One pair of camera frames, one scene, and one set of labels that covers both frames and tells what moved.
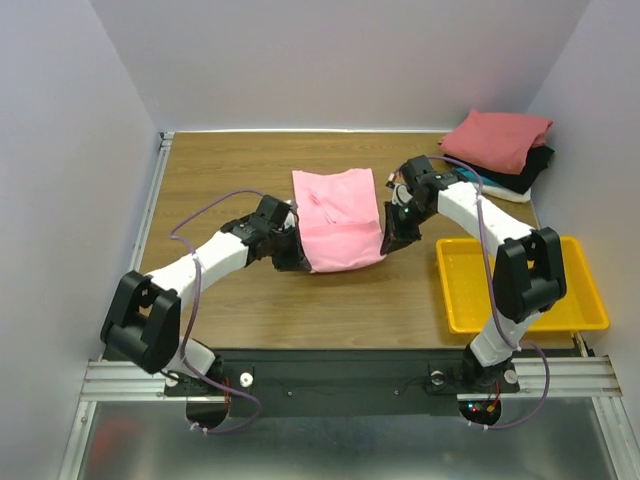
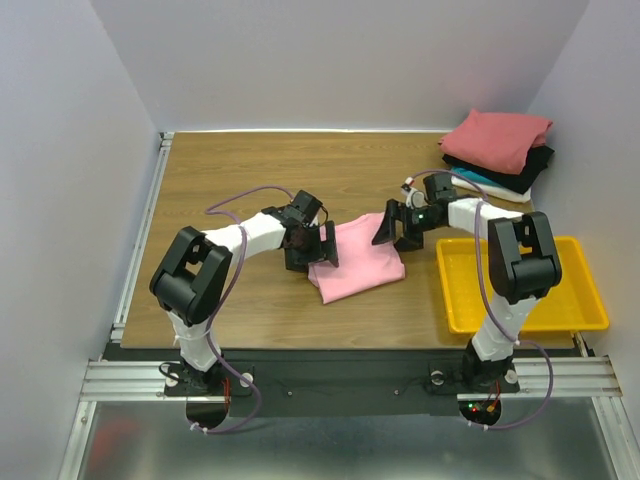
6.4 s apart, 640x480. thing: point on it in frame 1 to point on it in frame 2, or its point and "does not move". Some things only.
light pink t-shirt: (339, 218) to (362, 266)
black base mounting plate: (339, 383) does not move
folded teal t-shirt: (470, 176) does not move
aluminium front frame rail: (131, 381) does not move
